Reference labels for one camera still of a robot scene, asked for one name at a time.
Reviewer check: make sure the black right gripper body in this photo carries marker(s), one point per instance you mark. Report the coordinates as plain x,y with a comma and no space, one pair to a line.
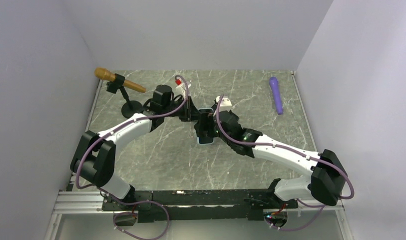
206,119

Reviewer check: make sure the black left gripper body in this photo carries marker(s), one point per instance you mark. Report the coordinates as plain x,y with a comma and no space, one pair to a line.
185,113

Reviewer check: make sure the light blue phone case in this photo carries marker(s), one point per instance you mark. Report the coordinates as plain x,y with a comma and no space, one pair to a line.
203,126

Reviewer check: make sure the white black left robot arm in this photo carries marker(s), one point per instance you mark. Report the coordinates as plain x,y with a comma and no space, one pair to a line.
94,158

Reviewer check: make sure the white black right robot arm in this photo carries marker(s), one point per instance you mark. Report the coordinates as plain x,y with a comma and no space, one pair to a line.
322,175

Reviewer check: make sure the black microphone stand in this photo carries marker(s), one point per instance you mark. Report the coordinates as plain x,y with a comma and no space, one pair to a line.
130,107

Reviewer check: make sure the purple toy microphone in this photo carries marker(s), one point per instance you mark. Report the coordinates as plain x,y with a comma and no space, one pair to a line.
274,85

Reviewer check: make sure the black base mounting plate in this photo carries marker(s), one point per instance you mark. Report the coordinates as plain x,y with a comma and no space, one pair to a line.
185,205

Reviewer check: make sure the gold toy microphone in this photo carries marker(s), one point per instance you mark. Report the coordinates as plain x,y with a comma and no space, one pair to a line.
106,75

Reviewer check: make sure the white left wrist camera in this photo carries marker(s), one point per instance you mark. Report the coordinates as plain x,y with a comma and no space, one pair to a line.
180,89

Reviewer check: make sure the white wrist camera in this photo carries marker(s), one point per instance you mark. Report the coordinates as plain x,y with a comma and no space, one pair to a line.
225,103
180,89

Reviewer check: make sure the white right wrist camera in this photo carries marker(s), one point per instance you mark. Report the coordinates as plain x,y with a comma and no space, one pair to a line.
225,103

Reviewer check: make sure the aluminium table edge rail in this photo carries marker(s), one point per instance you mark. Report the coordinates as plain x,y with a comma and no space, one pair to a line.
293,77

